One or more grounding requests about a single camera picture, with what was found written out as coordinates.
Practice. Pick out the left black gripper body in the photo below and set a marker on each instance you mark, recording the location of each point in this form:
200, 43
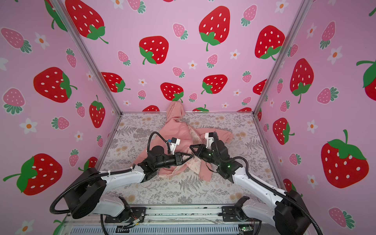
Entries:
177, 158

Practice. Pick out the aluminium corner post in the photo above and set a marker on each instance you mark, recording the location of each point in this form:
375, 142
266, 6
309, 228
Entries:
294, 29
67, 21

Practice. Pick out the left aluminium corner post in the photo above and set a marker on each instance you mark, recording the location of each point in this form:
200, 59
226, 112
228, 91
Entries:
67, 21

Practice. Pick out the right aluminium corner post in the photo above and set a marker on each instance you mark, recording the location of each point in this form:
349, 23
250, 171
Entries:
294, 29

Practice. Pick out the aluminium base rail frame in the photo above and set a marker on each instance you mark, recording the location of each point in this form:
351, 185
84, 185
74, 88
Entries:
168, 220

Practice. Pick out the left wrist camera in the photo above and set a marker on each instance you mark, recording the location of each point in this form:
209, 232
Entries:
173, 143

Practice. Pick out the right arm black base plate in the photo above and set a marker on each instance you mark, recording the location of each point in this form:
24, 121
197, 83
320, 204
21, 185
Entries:
235, 214

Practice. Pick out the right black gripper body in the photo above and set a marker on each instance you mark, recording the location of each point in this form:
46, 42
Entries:
206, 152

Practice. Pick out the pink hooded zip jacket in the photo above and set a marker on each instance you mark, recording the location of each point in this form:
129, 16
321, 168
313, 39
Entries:
175, 128

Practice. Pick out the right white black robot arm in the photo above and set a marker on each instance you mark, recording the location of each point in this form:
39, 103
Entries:
286, 210

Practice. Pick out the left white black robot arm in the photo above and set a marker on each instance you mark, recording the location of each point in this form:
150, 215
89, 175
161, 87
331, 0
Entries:
87, 193

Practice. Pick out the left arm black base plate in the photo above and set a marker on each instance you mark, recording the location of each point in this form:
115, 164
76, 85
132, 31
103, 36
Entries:
128, 216

